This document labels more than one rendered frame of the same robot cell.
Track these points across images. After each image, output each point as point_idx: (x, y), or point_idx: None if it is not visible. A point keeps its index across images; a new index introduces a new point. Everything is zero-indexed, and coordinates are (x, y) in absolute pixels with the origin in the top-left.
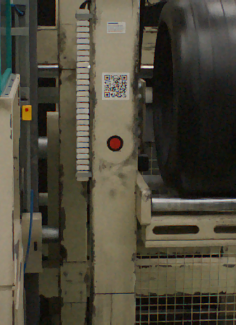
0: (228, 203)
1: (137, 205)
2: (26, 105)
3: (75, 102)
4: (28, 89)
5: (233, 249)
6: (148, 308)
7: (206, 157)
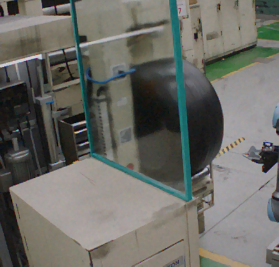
0: (192, 179)
1: None
2: (64, 157)
3: None
4: (60, 146)
5: None
6: None
7: (192, 163)
